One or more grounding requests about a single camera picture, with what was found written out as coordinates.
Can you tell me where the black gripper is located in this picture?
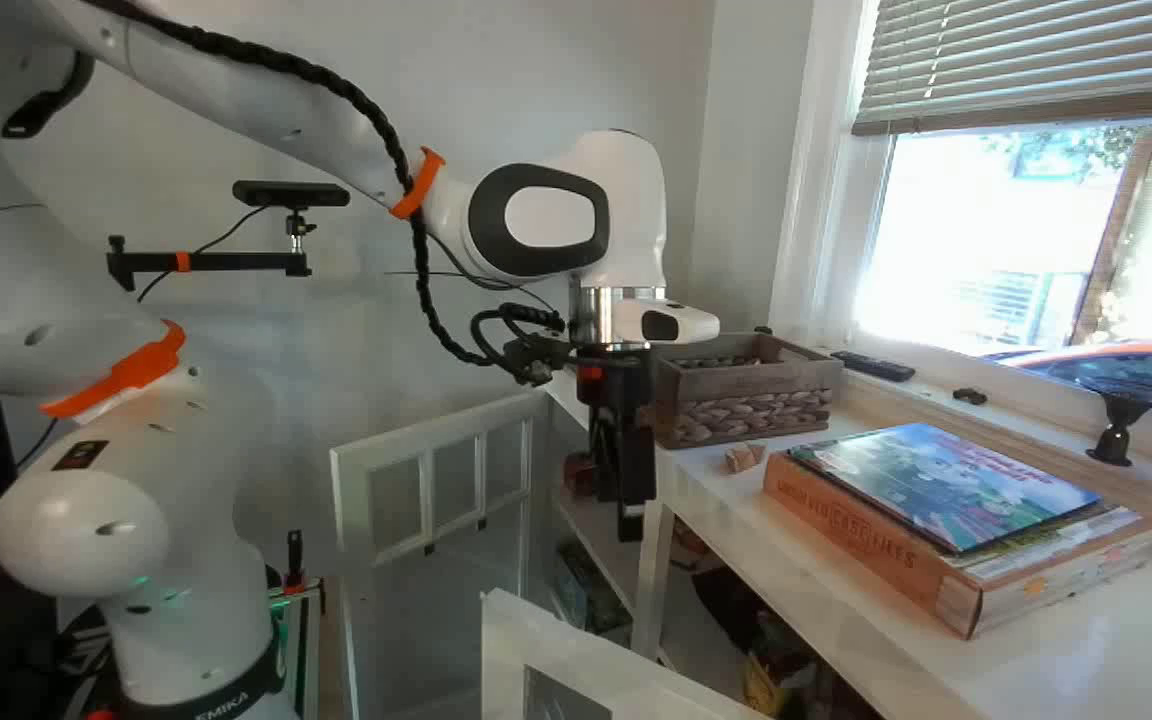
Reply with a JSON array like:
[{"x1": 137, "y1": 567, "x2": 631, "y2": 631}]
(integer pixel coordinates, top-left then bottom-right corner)
[{"x1": 577, "y1": 339, "x2": 665, "y2": 544}]

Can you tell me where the woven wicker basket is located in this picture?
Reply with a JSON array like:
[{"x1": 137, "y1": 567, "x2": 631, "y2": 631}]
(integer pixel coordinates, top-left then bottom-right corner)
[{"x1": 653, "y1": 332, "x2": 847, "y2": 451}]

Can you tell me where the white counter cabinet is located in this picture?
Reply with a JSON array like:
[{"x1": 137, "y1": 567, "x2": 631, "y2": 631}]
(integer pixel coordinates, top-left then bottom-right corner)
[{"x1": 518, "y1": 332, "x2": 1152, "y2": 720}]

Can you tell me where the slanted book row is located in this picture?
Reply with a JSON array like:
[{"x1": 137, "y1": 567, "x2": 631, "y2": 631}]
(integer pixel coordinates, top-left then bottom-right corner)
[{"x1": 553, "y1": 536, "x2": 631, "y2": 643}]

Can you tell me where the small wooden piece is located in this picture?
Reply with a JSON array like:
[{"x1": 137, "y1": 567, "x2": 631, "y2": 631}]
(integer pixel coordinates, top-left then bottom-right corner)
[{"x1": 710, "y1": 445, "x2": 769, "y2": 479}]

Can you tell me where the black remote control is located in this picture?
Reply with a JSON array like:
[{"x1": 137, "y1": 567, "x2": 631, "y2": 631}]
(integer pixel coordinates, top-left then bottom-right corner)
[{"x1": 826, "y1": 347, "x2": 919, "y2": 387}]

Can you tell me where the white glass cabinet door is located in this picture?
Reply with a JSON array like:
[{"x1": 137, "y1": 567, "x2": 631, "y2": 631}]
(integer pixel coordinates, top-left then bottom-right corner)
[{"x1": 327, "y1": 387, "x2": 561, "y2": 720}]

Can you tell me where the white green framed panel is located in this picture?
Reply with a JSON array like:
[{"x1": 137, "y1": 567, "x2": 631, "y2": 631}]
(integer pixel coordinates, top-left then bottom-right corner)
[{"x1": 258, "y1": 573, "x2": 327, "y2": 720}]

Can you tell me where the orange car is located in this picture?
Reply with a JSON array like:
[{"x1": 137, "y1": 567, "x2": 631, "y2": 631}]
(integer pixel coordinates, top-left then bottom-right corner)
[{"x1": 993, "y1": 332, "x2": 1152, "y2": 417}]

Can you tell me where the white horizontal window blind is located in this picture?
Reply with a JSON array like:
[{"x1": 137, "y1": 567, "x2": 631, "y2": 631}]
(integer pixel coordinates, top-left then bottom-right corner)
[{"x1": 853, "y1": 0, "x2": 1152, "y2": 135}]

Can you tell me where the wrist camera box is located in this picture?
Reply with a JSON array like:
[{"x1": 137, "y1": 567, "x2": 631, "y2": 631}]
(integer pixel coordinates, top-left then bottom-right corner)
[{"x1": 636, "y1": 299, "x2": 725, "y2": 347}]

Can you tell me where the white window frame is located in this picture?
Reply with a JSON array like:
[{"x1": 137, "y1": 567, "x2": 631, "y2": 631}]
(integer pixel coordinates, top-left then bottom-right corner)
[{"x1": 769, "y1": 0, "x2": 1152, "y2": 478}]

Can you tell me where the black stereo camera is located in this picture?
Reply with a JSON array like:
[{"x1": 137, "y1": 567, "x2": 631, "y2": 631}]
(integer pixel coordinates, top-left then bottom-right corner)
[{"x1": 226, "y1": 175, "x2": 353, "y2": 213}]

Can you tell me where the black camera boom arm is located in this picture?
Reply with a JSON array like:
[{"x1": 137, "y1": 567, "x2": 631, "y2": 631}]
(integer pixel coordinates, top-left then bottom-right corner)
[{"x1": 104, "y1": 207, "x2": 320, "y2": 297}]

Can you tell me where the black funnel-shaped mount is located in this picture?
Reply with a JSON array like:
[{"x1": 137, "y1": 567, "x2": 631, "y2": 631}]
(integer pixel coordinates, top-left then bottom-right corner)
[{"x1": 1083, "y1": 387, "x2": 1152, "y2": 470}]

